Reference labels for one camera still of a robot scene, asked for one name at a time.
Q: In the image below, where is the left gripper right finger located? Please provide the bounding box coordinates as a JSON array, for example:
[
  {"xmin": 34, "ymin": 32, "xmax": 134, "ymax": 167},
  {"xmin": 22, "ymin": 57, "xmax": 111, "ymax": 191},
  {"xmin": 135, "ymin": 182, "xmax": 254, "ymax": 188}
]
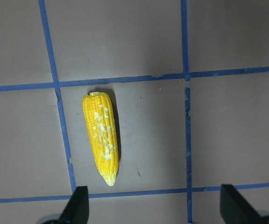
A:
[{"xmin": 220, "ymin": 184, "xmax": 265, "ymax": 224}]

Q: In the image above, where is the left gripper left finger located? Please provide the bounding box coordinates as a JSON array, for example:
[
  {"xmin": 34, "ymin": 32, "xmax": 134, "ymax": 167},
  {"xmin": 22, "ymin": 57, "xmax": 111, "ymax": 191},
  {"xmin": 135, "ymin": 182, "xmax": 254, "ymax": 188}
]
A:
[{"xmin": 59, "ymin": 186, "xmax": 89, "ymax": 224}]

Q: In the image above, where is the yellow corn cob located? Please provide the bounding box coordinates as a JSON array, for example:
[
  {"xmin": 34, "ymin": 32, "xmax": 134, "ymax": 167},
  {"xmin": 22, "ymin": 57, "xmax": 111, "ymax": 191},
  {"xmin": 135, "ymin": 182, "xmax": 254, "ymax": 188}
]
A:
[{"xmin": 82, "ymin": 92, "xmax": 119, "ymax": 186}]

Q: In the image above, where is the brown paper table cover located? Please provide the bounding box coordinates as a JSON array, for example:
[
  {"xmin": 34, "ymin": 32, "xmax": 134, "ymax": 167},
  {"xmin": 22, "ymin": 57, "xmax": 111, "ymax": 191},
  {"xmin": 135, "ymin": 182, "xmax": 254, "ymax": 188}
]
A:
[{"xmin": 0, "ymin": 0, "xmax": 269, "ymax": 224}]

